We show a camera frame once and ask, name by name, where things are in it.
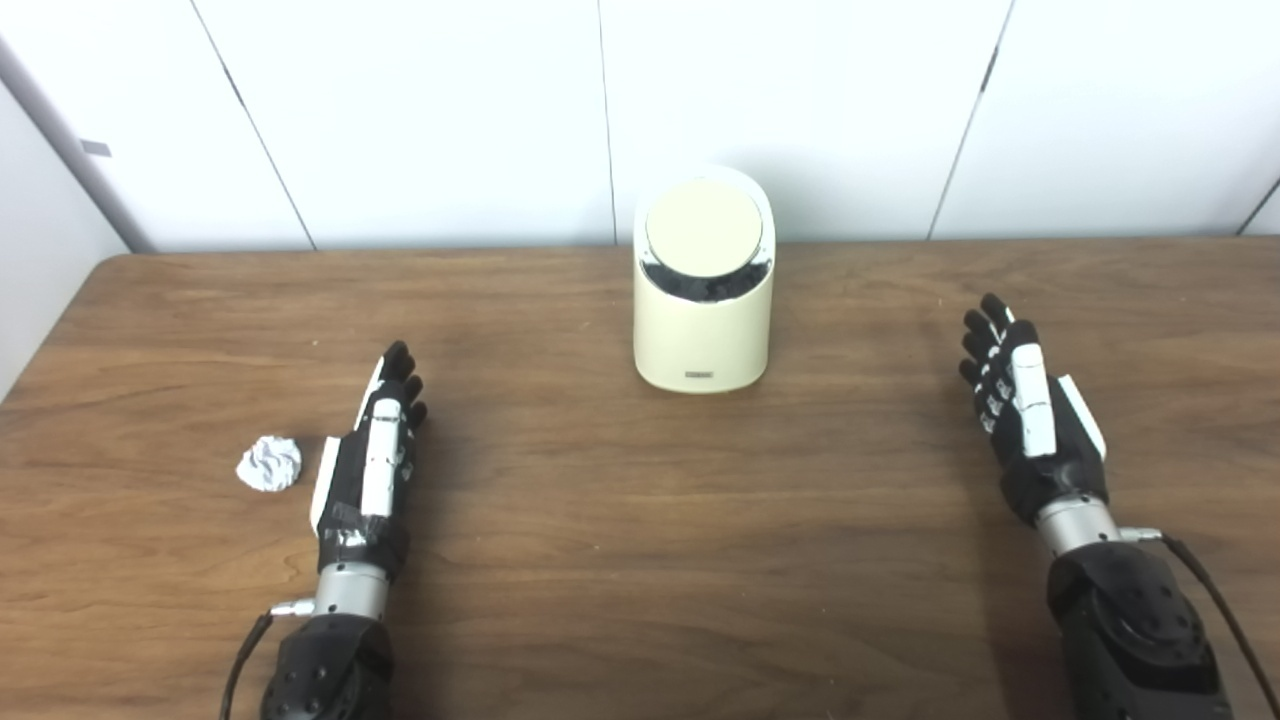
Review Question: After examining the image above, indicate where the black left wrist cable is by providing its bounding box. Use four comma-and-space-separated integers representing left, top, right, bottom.
220, 598, 317, 720

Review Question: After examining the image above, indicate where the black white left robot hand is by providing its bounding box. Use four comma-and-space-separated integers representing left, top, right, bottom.
308, 340, 429, 581

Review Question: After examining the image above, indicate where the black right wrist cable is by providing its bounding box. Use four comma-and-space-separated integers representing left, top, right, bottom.
1120, 527, 1280, 716

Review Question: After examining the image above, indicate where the white paper ball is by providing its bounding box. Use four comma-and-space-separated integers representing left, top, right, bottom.
236, 435, 303, 492

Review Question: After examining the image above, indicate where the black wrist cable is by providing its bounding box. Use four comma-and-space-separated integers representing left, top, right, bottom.
220, 598, 317, 720
1120, 527, 1280, 716

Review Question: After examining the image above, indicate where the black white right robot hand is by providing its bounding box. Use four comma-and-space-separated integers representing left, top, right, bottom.
958, 293, 1109, 526

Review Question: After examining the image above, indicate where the cream-colored lidded bin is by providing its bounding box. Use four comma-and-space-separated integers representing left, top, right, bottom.
632, 165, 776, 394

